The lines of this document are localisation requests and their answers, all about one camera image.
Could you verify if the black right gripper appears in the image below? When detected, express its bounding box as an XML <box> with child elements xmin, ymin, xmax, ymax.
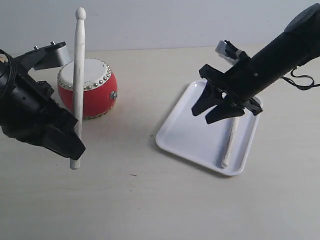
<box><xmin>191</xmin><ymin>64</ymin><xmax>263</xmax><ymax>124</ymax></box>

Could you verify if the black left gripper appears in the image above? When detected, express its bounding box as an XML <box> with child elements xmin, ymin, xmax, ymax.
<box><xmin>0</xmin><ymin>58</ymin><xmax>86</xmax><ymax>161</ymax></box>

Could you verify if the wooden drumstick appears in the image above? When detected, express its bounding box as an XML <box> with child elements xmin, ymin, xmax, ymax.
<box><xmin>69</xmin><ymin>7</ymin><xmax>87</xmax><ymax>171</ymax></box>
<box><xmin>221</xmin><ymin>117</ymin><xmax>239</xmax><ymax>168</ymax></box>

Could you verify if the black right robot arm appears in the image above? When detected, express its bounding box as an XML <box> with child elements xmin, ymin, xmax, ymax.
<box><xmin>191</xmin><ymin>3</ymin><xmax>320</xmax><ymax>124</ymax></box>

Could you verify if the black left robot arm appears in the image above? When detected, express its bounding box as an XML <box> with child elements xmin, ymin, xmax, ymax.
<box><xmin>0</xmin><ymin>50</ymin><xmax>86</xmax><ymax>161</ymax></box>

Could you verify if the small red drum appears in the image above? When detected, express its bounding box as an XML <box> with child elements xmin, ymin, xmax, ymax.
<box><xmin>57</xmin><ymin>58</ymin><xmax>118</xmax><ymax>119</ymax></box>

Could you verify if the white plastic tray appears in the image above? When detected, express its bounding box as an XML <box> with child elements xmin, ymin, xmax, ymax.
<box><xmin>155</xmin><ymin>79</ymin><xmax>260</xmax><ymax>176</ymax></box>

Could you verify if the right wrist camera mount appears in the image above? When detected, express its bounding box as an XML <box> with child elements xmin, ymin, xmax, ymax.
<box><xmin>215</xmin><ymin>40</ymin><xmax>250</xmax><ymax>66</ymax></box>

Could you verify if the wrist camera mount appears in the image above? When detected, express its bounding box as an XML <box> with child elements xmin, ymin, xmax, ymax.
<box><xmin>215</xmin><ymin>40</ymin><xmax>250</xmax><ymax>66</ymax></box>
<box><xmin>13</xmin><ymin>41</ymin><xmax>72</xmax><ymax>71</ymax></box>

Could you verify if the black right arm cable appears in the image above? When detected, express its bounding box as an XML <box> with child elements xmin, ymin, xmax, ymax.
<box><xmin>282</xmin><ymin>65</ymin><xmax>320</xmax><ymax>91</ymax></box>

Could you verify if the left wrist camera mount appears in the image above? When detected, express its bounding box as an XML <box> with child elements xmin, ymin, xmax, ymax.
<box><xmin>13</xmin><ymin>41</ymin><xmax>72</xmax><ymax>71</ymax></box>

